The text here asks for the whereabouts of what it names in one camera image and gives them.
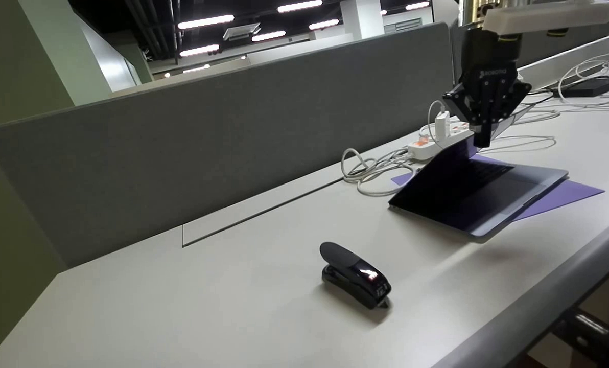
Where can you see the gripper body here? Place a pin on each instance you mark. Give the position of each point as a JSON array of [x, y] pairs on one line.
[[488, 56]]

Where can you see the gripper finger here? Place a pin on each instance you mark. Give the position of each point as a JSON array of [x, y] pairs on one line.
[[511, 99], [460, 102]]

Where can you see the grey laptop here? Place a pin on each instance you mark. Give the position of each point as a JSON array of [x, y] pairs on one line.
[[509, 194]]

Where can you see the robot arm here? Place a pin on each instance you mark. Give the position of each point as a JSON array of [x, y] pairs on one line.
[[544, 15]]

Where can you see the white plug charger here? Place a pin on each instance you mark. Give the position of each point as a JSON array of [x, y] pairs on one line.
[[442, 125]]

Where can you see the white power strip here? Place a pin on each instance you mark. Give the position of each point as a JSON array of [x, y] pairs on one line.
[[424, 148]]

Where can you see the black power brick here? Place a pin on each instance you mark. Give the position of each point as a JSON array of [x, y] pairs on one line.
[[588, 87]]

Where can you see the purple paper sheet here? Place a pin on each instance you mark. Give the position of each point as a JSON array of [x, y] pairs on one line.
[[565, 194]]

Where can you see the ceiling light strip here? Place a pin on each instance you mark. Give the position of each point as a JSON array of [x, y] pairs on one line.
[[206, 21], [268, 36], [299, 5], [199, 50], [324, 24]]

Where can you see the black stapler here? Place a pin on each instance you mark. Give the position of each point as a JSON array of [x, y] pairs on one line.
[[353, 278]]

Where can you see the ceiling air vent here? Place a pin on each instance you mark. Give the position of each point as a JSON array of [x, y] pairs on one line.
[[241, 31]]

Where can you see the grey desk divider panel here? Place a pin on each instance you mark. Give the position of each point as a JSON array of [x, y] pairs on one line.
[[233, 143]]

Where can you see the white desk rail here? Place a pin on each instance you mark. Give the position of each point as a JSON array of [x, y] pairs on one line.
[[565, 61]]

